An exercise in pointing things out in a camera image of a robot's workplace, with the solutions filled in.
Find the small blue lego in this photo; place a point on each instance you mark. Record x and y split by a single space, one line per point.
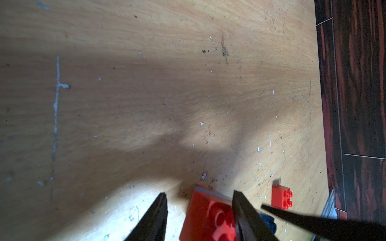
269 221

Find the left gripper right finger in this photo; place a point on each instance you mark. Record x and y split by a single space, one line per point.
249 226

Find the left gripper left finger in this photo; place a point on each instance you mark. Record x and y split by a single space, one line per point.
152 226

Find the small red lego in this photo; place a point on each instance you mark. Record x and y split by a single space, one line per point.
281 197

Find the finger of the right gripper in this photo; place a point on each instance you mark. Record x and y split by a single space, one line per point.
331 229

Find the red long lego brick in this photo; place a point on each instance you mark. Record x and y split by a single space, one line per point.
209 217

